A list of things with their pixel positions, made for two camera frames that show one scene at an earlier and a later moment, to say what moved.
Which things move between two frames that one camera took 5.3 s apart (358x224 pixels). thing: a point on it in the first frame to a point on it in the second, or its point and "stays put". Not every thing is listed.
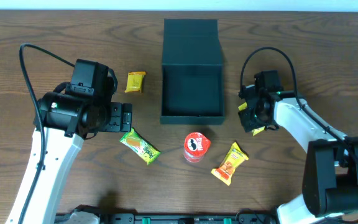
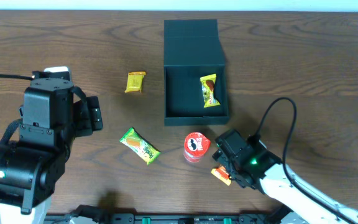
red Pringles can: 195,147 stays put
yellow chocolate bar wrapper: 243,107 to 207,88
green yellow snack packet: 137,142 stays put
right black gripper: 247,116 to 224,155
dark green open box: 192,89 stays put
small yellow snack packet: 134,81 stays put
